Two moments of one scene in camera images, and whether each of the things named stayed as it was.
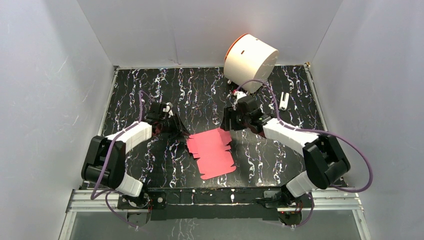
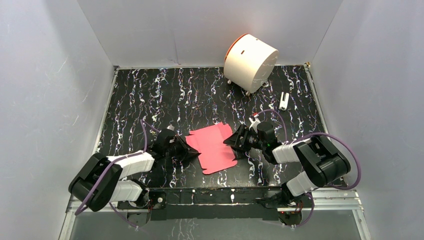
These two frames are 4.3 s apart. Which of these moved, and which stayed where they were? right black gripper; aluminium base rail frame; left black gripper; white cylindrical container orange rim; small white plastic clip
Moved: left black gripper; right black gripper
Stayed: aluminium base rail frame; white cylindrical container orange rim; small white plastic clip
